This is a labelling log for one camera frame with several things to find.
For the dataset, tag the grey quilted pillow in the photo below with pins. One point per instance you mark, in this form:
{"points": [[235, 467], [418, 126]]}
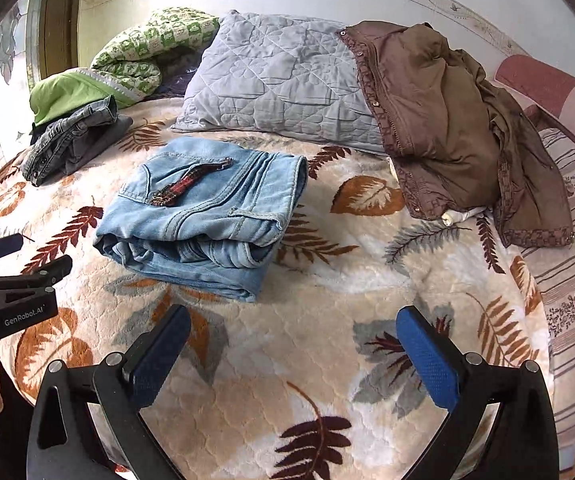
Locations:
{"points": [[267, 75]]}

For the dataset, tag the white cloth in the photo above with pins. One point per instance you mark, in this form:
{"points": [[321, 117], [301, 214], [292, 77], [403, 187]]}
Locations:
{"points": [[455, 216]]}

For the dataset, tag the green checked quilt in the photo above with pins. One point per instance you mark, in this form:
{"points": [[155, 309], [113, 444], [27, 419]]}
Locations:
{"points": [[137, 55]]}

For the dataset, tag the grey denim pants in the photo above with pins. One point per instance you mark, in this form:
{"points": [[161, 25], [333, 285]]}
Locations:
{"points": [[67, 145]]}

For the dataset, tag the brown jacket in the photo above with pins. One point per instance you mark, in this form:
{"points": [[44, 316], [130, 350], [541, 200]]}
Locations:
{"points": [[442, 110]]}

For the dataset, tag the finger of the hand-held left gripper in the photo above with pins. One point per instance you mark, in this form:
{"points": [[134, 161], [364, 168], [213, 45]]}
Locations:
{"points": [[42, 272], [7, 246]]}

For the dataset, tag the wooden window frame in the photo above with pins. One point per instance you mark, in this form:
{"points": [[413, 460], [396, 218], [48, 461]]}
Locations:
{"points": [[60, 20]]}

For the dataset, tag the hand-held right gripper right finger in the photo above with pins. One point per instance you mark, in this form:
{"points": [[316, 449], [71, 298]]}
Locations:
{"points": [[427, 355]]}

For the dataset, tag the maroon pink cushion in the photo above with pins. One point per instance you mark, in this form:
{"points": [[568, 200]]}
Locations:
{"points": [[542, 80]]}

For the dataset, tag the leaf print fleece blanket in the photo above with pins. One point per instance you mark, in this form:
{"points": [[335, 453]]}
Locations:
{"points": [[317, 320]]}

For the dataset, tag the light blue denim pants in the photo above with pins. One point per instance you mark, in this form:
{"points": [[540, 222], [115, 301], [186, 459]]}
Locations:
{"points": [[207, 210]]}

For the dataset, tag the dark purple cloth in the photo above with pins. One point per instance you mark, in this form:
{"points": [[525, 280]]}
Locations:
{"points": [[177, 82]]}

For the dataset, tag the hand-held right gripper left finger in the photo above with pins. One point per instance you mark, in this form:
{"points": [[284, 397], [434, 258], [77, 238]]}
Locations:
{"points": [[162, 355]]}

